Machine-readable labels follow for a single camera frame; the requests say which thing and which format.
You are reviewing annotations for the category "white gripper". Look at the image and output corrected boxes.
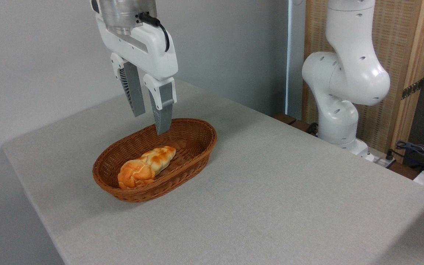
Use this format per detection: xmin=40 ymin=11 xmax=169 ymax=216
xmin=91 ymin=0 xmax=179 ymax=136

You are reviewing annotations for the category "wooden woven folding screen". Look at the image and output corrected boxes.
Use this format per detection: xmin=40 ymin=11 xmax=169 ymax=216
xmin=302 ymin=0 xmax=424 ymax=163

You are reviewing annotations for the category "brown wooden board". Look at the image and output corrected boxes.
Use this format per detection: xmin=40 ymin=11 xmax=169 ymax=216
xmin=388 ymin=161 xmax=420 ymax=180

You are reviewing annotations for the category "round orange bread roll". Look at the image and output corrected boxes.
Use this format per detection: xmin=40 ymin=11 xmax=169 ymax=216
xmin=117 ymin=159 xmax=156 ymax=190

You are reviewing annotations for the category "metal screen hinge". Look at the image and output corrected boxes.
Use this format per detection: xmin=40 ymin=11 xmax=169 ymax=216
xmin=401 ymin=79 xmax=424 ymax=100

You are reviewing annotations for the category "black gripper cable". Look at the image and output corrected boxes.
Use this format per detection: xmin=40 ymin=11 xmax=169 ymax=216
xmin=139 ymin=12 xmax=170 ymax=53

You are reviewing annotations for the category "white vertical post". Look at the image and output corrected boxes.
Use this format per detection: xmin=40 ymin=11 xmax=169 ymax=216
xmin=285 ymin=0 xmax=307 ymax=119

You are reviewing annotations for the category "bundle of grey cables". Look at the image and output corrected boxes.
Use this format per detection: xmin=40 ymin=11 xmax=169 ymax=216
xmin=395 ymin=139 xmax=424 ymax=174

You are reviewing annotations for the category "brown oval wicker basket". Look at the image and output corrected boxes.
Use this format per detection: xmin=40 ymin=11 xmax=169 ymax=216
xmin=92 ymin=118 xmax=218 ymax=203

